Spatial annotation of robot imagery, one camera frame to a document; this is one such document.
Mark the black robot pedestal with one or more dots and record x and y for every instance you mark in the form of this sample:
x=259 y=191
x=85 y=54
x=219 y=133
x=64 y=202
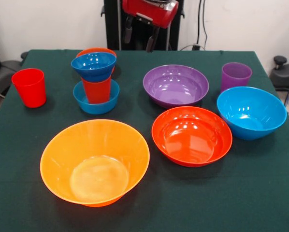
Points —
x=113 y=24

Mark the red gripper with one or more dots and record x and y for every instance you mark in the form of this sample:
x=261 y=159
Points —
x=149 y=10

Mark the orange cup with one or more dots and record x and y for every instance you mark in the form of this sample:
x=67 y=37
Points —
x=97 y=91

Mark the black office chair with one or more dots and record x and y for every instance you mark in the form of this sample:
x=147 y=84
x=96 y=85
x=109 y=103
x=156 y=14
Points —
x=4 y=70

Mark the wide orange bowl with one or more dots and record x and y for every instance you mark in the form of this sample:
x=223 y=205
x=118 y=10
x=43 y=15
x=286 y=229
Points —
x=190 y=140

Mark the small orange bowl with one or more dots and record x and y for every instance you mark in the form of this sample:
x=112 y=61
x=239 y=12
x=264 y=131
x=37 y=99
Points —
x=96 y=50

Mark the small dark blue bowl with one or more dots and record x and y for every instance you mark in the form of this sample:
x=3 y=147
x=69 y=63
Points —
x=93 y=65

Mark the dark green table cloth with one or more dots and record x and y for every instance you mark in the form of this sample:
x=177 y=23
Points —
x=207 y=193

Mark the purple cup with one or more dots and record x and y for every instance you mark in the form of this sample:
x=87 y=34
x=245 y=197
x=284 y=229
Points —
x=236 y=77

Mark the large yellow bowl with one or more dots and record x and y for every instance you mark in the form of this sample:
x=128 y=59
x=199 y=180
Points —
x=93 y=166

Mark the purple bowl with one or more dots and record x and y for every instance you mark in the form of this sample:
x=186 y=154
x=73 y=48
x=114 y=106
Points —
x=176 y=89

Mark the small light blue bowl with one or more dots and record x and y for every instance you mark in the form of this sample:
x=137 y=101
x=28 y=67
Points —
x=96 y=108

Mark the large light blue bowl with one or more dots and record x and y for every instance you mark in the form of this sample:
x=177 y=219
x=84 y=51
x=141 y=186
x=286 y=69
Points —
x=250 y=116

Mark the red cup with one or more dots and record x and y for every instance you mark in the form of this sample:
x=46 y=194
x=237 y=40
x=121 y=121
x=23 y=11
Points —
x=29 y=89

